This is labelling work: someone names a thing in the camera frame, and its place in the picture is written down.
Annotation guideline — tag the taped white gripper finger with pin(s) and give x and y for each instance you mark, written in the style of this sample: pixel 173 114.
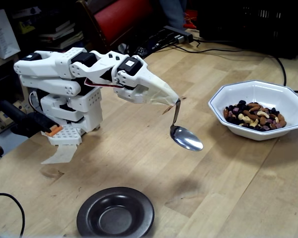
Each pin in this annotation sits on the taped white gripper finger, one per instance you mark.
pixel 125 78
pixel 155 97

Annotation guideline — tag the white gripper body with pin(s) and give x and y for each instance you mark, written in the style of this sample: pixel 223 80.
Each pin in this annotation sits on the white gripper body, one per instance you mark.
pixel 142 77

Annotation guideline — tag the bent metal spoon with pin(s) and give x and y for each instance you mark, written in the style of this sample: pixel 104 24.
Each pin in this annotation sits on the bent metal spoon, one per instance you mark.
pixel 186 140

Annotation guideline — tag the mixed nuts and raisins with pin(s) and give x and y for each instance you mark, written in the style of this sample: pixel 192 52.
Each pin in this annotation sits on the mixed nuts and raisins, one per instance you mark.
pixel 253 114

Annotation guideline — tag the white octagonal bowl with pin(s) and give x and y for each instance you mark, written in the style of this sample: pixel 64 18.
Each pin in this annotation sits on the white octagonal bowl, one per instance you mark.
pixel 263 91

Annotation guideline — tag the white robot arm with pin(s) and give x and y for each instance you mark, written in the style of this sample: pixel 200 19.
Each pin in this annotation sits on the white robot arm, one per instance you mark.
pixel 52 62

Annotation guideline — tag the dark brown plate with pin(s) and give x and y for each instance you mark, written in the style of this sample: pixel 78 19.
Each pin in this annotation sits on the dark brown plate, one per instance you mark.
pixel 114 218

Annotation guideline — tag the beige masking tape wrap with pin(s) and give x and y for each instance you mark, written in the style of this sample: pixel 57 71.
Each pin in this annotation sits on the beige masking tape wrap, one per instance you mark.
pixel 164 91

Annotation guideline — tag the black power adapter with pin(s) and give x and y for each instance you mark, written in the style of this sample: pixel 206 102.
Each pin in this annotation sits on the black power adapter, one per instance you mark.
pixel 149 47

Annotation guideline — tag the red padded chair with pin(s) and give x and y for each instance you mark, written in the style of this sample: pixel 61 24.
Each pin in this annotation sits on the red padded chair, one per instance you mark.
pixel 124 17

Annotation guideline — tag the thin paperback book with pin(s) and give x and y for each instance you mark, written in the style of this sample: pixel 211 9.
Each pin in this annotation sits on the thin paperback book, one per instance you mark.
pixel 67 41

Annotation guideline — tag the blue jeans leg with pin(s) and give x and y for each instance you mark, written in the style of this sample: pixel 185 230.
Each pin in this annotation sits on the blue jeans leg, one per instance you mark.
pixel 173 12

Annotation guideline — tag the thick paperback book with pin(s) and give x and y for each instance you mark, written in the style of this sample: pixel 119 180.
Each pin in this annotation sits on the thick paperback book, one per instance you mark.
pixel 59 31

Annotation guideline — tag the beige masking tape strip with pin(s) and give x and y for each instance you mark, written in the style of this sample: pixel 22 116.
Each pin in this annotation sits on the beige masking tape strip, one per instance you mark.
pixel 62 155

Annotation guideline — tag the yellow labelled box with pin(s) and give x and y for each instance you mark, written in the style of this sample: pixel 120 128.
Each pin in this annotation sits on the yellow labelled box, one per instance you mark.
pixel 27 27

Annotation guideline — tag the black clamp orange pad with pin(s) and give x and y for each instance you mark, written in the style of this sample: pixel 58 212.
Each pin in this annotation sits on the black clamp orange pad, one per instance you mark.
pixel 22 119

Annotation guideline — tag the black plastic crate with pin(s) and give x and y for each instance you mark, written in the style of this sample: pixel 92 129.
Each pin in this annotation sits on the black plastic crate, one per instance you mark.
pixel 250 22

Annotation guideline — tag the light wooden shelf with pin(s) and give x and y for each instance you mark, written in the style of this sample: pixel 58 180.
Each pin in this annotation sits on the light wooden shelf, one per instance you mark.
pixel 0 63

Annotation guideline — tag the white cardboard box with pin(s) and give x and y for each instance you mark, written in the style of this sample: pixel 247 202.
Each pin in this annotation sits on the white cardboard box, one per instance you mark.
pixel 2 34

